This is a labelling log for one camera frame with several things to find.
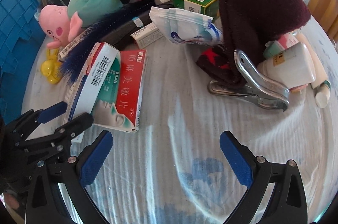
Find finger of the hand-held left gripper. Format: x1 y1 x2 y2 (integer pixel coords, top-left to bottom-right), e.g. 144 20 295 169
16 112 94 159
5 101 68 135

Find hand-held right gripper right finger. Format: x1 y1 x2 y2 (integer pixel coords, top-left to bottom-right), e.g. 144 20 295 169
220 130 309 224

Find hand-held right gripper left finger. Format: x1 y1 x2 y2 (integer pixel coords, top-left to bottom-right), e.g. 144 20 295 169
26 130 114 224

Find yellow plastic toy tongs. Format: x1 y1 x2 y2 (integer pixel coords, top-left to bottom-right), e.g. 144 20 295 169
41 48 64 85

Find blue white medicine box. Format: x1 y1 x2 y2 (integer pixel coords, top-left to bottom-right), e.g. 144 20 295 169
63 41 119 144

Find metal spring clamp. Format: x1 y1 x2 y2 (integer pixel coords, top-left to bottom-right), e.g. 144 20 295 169
207 49 291 111

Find blue plastic crate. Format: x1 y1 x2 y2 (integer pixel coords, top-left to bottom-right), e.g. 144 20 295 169
0 0 46 119

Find dark blue feather wand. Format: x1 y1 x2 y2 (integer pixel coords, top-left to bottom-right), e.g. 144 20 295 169
59 0 159 84

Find white floral bed sheet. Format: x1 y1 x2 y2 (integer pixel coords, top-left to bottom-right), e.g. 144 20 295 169
21 10 338 224

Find black folding umbrella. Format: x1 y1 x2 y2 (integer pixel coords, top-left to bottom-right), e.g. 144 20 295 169
98 0 175 51

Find small white medicine box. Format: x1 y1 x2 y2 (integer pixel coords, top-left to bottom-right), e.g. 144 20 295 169
131 22 164 49

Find beige cosmetic tube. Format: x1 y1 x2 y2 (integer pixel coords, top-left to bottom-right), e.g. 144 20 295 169
298 31 332 109

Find small pink green box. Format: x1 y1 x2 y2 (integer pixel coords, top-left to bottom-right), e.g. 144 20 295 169
263 34 300 58

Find white blue mask pouch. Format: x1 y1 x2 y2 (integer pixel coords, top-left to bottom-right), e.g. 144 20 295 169
149 6 225 45

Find dark maroon socks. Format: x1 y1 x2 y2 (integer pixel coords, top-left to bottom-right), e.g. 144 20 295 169
195 0 311 87

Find wooden headboard post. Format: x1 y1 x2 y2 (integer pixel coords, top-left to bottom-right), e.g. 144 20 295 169
308 0 338 41

